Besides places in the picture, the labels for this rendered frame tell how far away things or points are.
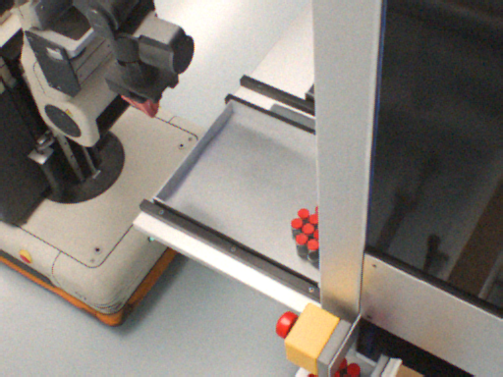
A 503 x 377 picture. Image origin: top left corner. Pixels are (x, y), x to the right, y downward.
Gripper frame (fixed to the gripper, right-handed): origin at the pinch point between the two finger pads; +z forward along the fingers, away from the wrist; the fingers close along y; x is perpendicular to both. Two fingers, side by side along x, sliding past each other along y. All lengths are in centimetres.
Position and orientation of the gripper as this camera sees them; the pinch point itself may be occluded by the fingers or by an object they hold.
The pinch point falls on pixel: (152, 111)
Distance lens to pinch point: 125.8
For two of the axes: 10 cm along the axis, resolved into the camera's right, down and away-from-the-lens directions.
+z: 1.1, 5.6, 8.2
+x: 5.4, -7.3, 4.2
